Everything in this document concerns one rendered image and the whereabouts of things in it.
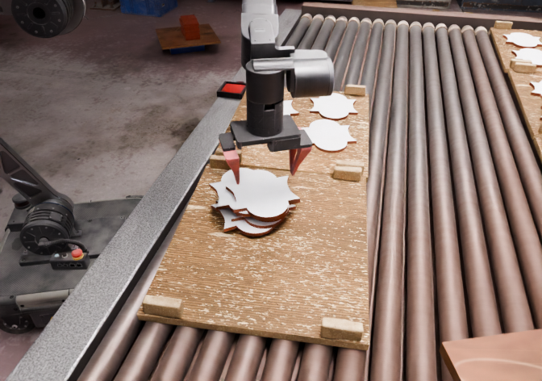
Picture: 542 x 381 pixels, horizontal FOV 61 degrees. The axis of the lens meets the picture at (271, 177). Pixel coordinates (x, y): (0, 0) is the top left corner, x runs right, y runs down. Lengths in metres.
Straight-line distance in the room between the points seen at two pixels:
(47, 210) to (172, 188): 0.95
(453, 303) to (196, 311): 0.41
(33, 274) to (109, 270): 1.08
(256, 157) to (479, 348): 0.63
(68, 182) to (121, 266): 1.94
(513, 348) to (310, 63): 0.45
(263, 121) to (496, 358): 0.43
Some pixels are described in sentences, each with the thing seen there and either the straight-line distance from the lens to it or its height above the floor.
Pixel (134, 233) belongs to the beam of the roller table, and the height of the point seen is 0.92.
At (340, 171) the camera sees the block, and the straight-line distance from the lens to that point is 0.98.
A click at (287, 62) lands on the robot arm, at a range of 0.69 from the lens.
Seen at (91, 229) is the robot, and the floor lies 0.26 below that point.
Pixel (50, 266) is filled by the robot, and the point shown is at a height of 0.24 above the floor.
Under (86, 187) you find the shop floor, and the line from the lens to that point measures 2.69.
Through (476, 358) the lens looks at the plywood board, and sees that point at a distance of 0.61.
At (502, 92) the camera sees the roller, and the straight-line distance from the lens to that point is 1.54.
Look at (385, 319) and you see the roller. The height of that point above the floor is 0.92.
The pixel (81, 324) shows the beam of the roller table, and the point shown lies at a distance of 0.80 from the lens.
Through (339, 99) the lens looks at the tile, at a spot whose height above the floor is 0.94.
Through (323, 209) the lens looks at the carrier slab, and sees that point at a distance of 0.91.
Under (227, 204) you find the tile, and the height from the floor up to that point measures 0.98.
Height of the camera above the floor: 1.52
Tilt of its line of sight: 36 degrees down
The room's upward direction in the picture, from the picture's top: straight up
